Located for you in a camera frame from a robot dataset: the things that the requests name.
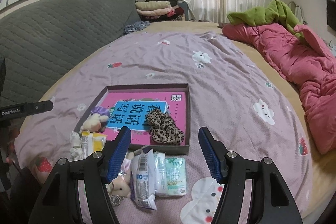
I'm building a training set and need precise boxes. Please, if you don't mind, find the cream plush with purple hat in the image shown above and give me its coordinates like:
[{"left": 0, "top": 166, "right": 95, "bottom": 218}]
[{"left": 80, "top": 106, "right": 110, "bottom": 132}]

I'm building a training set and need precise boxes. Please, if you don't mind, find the beige bunny plush pink dress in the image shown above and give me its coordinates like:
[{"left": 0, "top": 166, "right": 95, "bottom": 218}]
[{"left": 106, "top": 158, "right": 131, "bottom": 207}]

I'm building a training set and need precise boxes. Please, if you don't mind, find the purple white wipes packet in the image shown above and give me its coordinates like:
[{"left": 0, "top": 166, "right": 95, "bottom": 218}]
[{"left": 130, "top": 149, "right": 157, "bottom": 210}]

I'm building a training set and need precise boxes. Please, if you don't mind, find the small white tissue pack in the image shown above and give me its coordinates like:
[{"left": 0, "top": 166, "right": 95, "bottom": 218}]
[{"left": 154, "top": 152, "right": 167, "bottom": 196}]

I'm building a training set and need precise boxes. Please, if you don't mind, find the green floral tissue pack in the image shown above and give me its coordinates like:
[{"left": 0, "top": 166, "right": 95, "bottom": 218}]
[{"left": 165, "top": 157, "right": 187, "bottom": 196}]

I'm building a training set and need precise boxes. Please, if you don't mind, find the pink children's book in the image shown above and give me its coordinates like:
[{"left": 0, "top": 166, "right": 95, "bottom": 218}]
[{"left": 98, "top": 91, "right": 187, "bottom": 145}]

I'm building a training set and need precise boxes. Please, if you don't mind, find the grey quilted sofa cover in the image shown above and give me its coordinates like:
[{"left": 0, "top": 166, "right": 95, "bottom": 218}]
[{"left": 1, "top": 0, "right": 139, "bottom": 106}]

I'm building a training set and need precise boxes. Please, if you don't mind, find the leopard print scrunchie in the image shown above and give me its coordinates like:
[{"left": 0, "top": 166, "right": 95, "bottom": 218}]
[{"left": 146, "top": 108, "right": 185, "bottom": 145}]

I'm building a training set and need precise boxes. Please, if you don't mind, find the shallow dark cardboard box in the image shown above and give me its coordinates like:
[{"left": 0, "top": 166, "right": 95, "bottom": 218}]
[{"left": 74, "top": 84, "right": 190, "bottom": 155}]

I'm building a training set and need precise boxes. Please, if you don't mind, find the pink patterned bed sheet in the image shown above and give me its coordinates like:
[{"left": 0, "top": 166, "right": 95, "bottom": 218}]
[{"left": 15, "top": 32, "right": 313, "bottom": 223}]

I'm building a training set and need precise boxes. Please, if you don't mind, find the blue patterned cloth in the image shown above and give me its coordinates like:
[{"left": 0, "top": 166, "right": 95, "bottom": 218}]
[{"left": 123, "top": 21, "right": 150, "bottom": 35}]

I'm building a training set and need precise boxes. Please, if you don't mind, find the pink quilted comforter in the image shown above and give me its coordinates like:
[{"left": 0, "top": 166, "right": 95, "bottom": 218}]
[{"left": 222, "top": 23, "right": 335, "bottom": 155}]

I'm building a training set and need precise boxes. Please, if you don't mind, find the stack of folded clothes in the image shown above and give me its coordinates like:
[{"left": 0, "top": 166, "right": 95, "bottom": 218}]
[{"left": 135, "top": 0, "right": 186, "bottom": 22}]

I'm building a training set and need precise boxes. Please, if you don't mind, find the green fleece blanket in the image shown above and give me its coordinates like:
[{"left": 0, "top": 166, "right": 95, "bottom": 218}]
[{"left": 227, "top": 0, "right": 304, "bottom": 40}]

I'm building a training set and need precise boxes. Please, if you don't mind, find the black wall television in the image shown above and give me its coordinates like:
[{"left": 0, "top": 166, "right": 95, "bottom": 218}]
[{"left": 326, "top": 0, "right": 336, "bottom": 31}]

